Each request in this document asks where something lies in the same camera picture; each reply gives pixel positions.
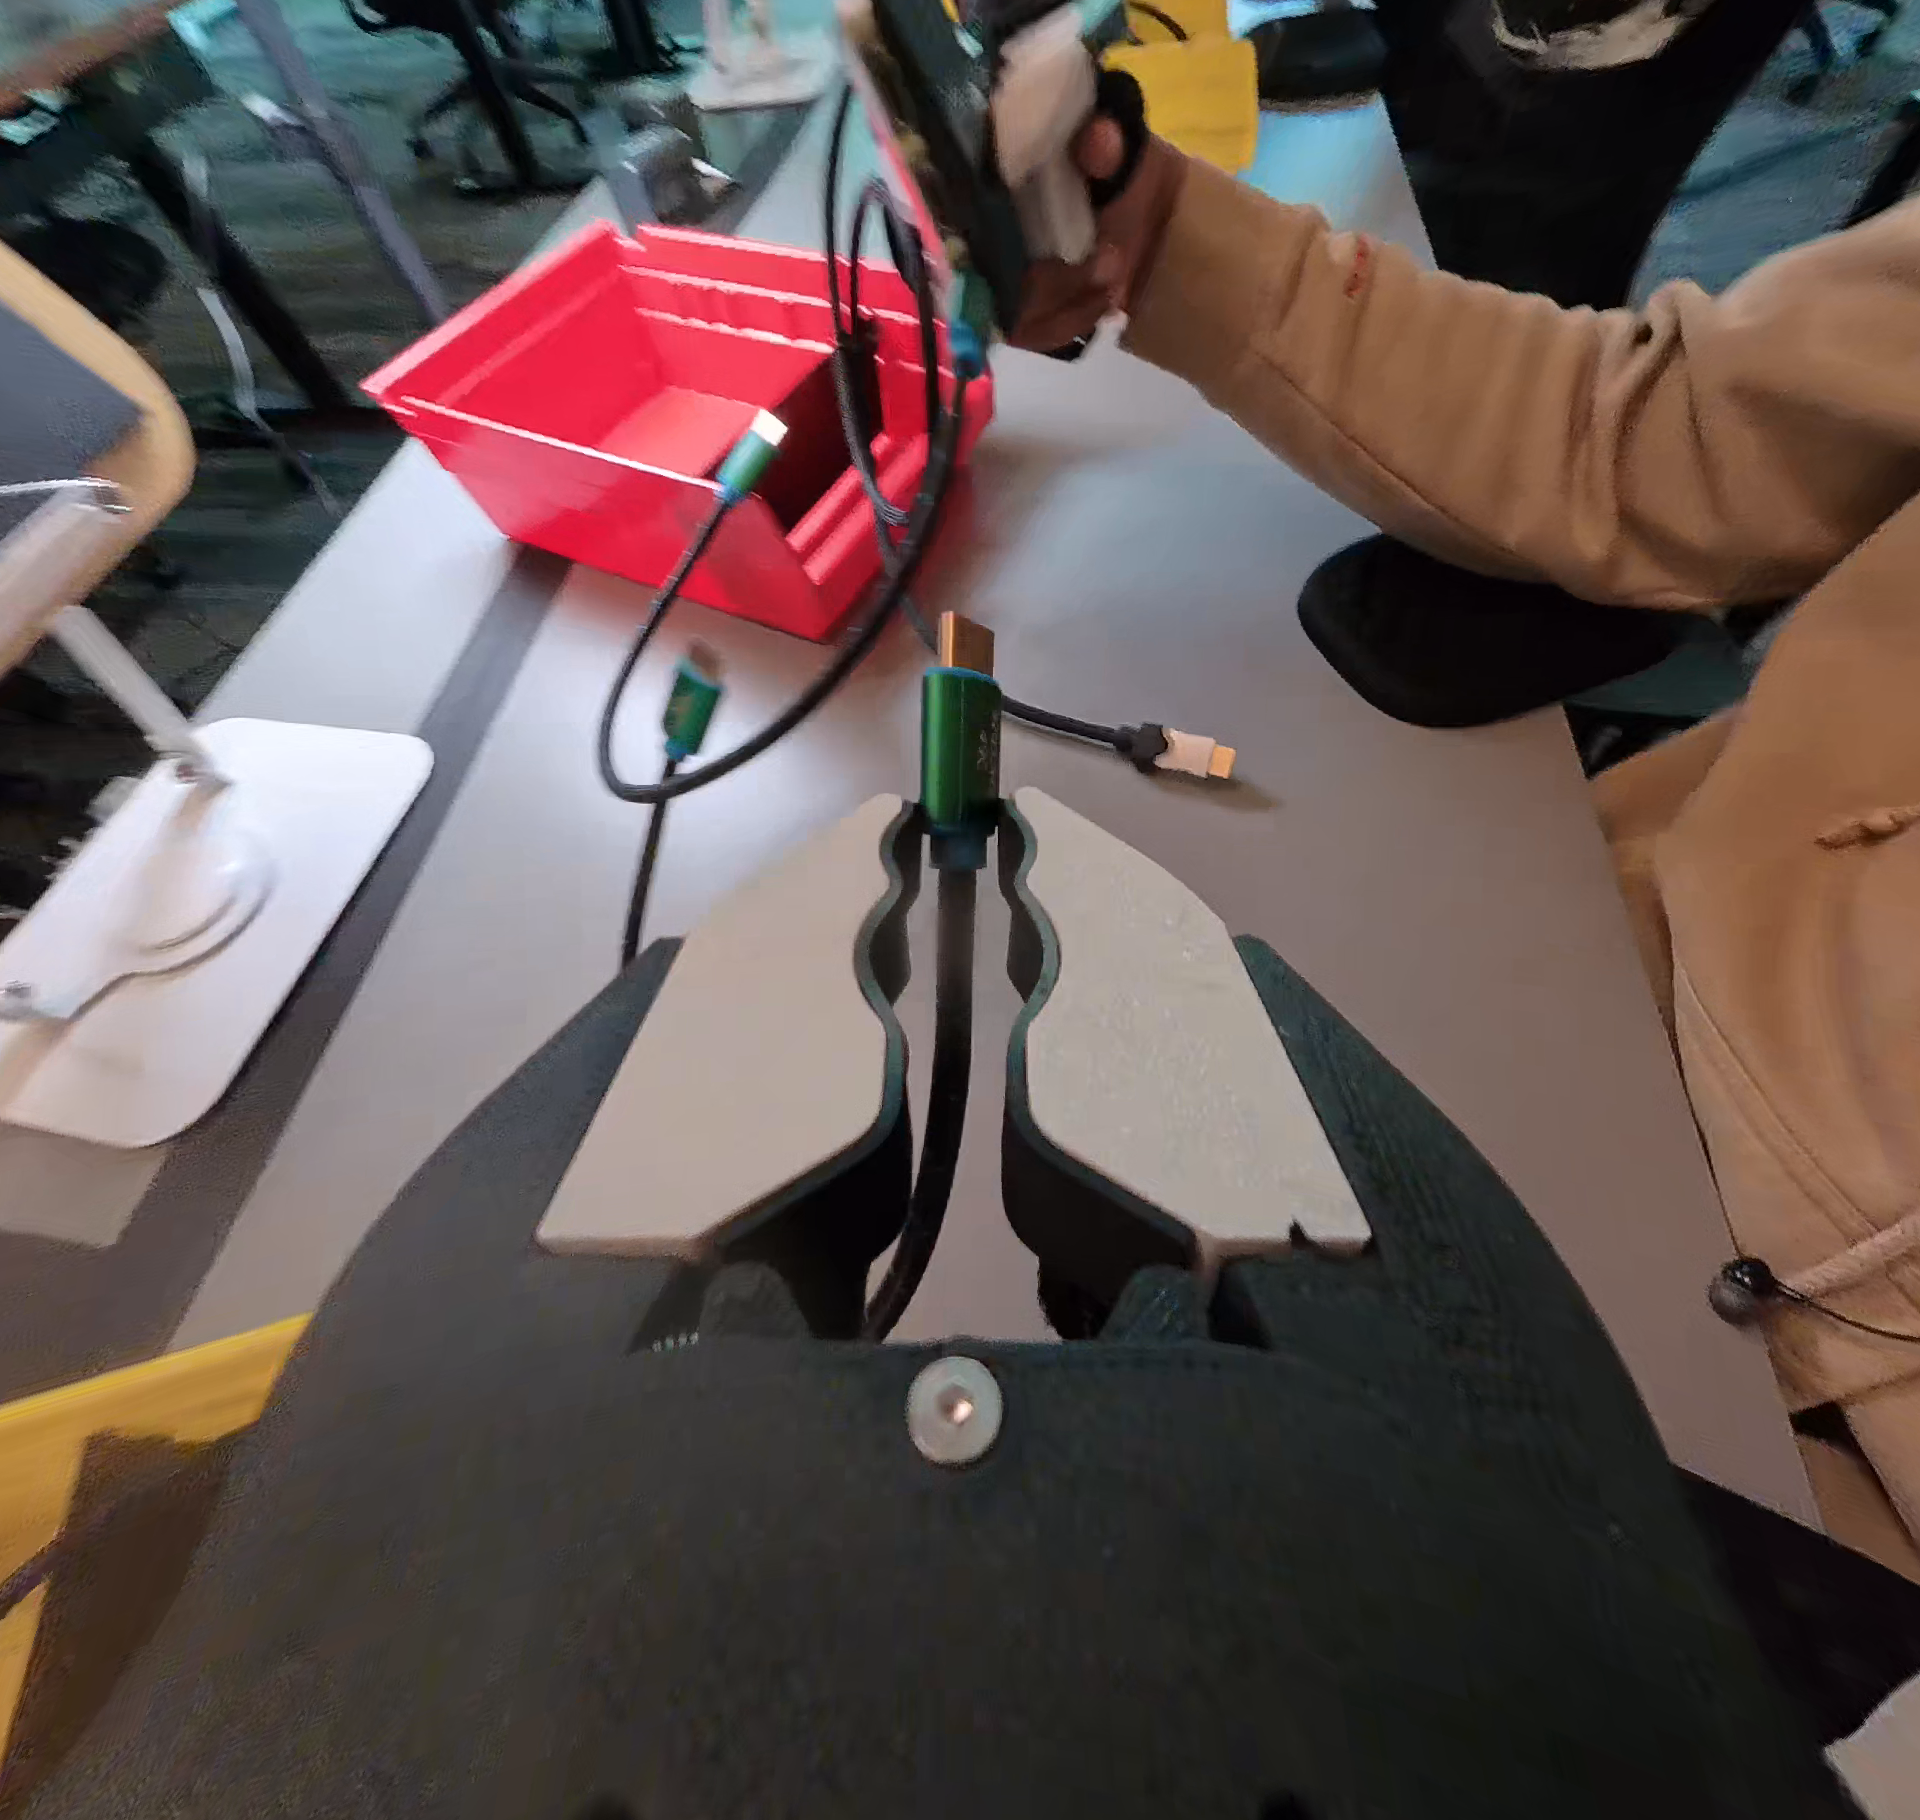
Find pale wooden stand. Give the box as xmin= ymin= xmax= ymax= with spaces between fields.
xmin=687 ymin=0 xmax=836 ymax=111

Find black office chair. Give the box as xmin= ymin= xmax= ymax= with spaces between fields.
xmin=336 ymin=0 xmax=603 ymax=194

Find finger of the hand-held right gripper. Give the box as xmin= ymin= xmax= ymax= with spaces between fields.
xmin=983 ymin=4 xmax=1121 ymax=269

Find silver HDMI switch box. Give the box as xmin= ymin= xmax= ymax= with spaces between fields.
xmin=836 ymin=0 xmax=1041 ymax=340

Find black HDMI cable green plugs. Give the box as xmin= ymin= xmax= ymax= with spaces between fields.
xmin=622 ymin=612 xmax=1010 ymax=1342
xmin=597 ymin=265 xmax=1001 ymax=806

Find thin black clip wire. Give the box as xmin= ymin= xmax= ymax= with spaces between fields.
xmin=1707 ymin=1249 xmax=1920 ymax=1346

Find dark metal table leg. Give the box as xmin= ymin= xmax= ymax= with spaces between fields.
xmin=176 ymin=0 xmax=452 ymax=325

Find red plastic bin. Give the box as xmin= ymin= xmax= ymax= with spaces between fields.
xmin=361 ymin=218 xmax=997 ymax=643

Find thick braided cable silver plug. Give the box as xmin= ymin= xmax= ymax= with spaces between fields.
xmin=823 ymin=79 xmax=1240 ymax=788

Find black rounded pad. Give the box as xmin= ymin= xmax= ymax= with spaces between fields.
xmin=1244 ymin=11 xmax=1391 ymax=103

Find person's right hand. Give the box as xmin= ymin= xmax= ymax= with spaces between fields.
xmin=1003 ymin=135 xmax=1191 ymax=362

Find yellow plastic bin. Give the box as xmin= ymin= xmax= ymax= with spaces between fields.
xmin=1102 ymin=0 xmax=1263 ymax=176
xmin=0 ymin=1314 xmax=315 ymax=1718

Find person's right forearm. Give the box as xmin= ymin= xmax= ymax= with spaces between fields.
xmin=1116 ymin=145 xmax=1920 ymax=614

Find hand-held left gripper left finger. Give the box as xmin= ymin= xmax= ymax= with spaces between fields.
xmin=534 ymin=794 xmax=915 ymax=1263

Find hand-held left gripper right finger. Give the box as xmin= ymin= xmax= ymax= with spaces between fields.
xmin=1003 ymin=788 xmax=1374 ymax=1260

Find dark grey power adapter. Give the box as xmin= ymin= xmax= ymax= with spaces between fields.
xmin=600 ymin=124 xmax=738 ymax=223

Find white monitor stand base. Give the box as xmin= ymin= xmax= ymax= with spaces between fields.
xmin=0 ymin=603 xmax=439 ymax=1149

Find person's beige hoodie torso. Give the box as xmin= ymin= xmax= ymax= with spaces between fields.
xmin=1591 ymin=469 xmax=1920 ymax=1582

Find black chair seat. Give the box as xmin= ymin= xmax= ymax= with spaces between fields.
xmin=1296 ymin=529 xmax=1794 ymax=730

